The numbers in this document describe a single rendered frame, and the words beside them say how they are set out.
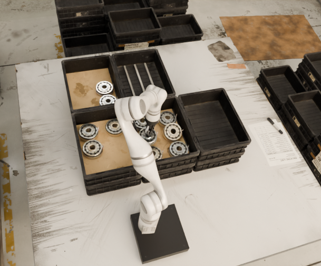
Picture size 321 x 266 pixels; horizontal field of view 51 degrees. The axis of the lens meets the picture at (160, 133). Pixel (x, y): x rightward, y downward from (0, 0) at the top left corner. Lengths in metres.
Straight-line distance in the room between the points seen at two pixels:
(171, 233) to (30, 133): 0.99
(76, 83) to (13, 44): 1.70
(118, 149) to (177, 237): 0.54
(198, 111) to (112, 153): 0.59
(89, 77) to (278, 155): 1.25
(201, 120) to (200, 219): 0.57
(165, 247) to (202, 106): 0.86
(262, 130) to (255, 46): 1.86
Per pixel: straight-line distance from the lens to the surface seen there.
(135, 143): 1.31
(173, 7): 3.34
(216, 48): 2.64
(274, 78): 3.26
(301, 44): 4.23
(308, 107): 2.99
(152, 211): 1.42
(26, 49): 3.64
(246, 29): 4.13
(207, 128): 1.96
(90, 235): 1.76
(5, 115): 3.13
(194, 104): 2.05
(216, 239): 1.81
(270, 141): 2.21
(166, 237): 1.71
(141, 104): 1.26
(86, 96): 2.04
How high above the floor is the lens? 2.37
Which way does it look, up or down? 55 degrees down
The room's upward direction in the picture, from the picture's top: 11 degrees clockwise
